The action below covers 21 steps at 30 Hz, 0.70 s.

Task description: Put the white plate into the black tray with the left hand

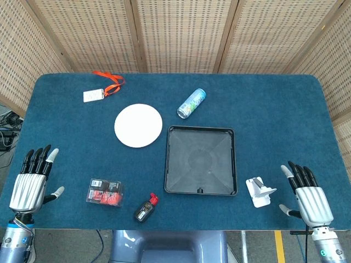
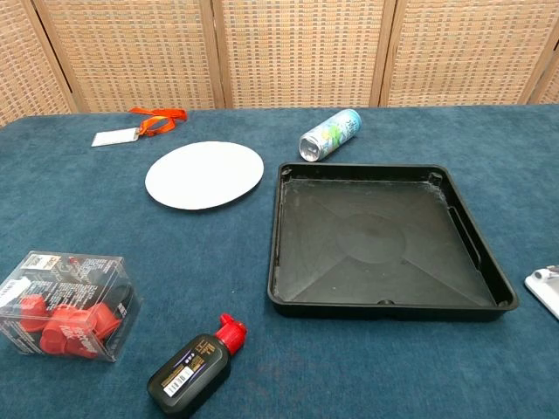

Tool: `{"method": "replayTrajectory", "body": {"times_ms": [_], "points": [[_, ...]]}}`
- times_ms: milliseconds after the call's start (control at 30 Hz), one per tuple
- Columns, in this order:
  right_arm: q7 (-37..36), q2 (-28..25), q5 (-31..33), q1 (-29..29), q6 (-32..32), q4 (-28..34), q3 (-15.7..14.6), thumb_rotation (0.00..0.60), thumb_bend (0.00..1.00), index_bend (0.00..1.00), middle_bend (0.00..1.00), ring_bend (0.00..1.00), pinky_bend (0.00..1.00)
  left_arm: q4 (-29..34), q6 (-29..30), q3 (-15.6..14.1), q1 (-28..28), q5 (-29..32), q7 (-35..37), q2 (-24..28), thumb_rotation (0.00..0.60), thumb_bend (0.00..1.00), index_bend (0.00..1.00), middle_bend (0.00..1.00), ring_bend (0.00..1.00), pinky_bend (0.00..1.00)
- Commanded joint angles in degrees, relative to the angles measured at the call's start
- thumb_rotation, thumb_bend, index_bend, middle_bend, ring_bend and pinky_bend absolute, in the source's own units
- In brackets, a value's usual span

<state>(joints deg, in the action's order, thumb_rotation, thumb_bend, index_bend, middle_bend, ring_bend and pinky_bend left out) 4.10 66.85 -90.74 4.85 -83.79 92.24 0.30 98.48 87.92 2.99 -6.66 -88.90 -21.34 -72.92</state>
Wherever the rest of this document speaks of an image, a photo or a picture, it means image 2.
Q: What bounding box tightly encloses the orange lanyard strap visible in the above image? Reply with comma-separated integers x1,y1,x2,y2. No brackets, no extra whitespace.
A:
128,106,189,140

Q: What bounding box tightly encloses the black ink bottle red cap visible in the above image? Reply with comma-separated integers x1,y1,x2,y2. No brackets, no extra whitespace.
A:
146,313,248,416

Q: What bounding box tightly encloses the printed drink can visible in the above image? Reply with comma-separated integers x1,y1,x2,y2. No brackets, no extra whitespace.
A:
299,107,363,163

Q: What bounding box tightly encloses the white badge card holder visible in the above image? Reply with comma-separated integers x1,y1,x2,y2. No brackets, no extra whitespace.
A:
91,128,140,148

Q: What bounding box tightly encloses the white round plate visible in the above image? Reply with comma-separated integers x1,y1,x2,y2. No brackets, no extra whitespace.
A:
144,141,266,211

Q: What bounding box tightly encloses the blue tablecloth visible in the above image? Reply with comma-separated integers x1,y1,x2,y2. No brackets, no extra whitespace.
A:
0,102,559,419

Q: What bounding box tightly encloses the woven folding screen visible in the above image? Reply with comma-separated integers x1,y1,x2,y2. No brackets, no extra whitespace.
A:
0,0,559,127

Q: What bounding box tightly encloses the red snack packet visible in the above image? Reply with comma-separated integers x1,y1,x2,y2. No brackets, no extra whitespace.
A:
0,250,141,363

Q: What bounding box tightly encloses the black square plastic tray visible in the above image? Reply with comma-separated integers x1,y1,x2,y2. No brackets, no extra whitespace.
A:
266,161,520,323

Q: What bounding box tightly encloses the white phone stand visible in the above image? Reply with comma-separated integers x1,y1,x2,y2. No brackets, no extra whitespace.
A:
523,264,559,322

